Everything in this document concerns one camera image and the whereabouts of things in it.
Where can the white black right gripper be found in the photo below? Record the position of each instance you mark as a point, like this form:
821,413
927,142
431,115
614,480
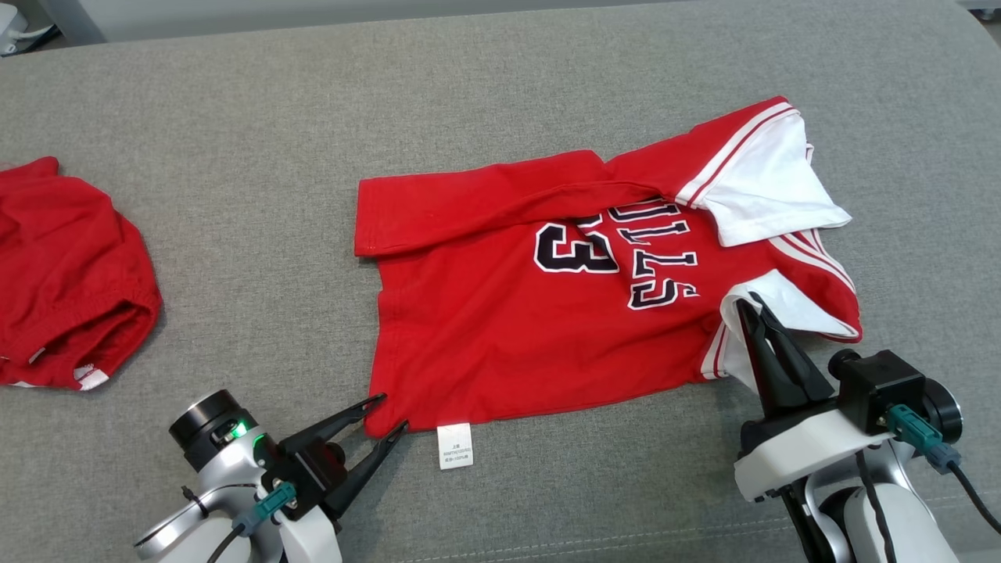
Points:
805,461

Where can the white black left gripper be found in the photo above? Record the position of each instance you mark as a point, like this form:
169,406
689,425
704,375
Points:
211,426

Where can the red white basketball jersey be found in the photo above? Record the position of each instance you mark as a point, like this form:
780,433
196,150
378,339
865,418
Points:
485,336

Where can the red shorts with white stripes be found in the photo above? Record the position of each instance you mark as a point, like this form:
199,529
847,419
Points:
70,266

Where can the white partition panel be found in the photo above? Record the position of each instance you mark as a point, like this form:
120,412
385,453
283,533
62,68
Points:
313,12

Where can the grey partition foot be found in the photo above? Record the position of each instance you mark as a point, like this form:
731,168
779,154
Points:
74,19

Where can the white power strip with adapter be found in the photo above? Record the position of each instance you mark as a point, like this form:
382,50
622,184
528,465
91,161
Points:
12,31

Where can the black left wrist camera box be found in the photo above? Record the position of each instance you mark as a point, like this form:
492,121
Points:
305,477

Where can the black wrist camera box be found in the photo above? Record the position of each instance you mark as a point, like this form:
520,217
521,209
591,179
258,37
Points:
305,477
884,387

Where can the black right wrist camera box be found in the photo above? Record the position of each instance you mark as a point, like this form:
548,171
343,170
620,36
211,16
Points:
884,387

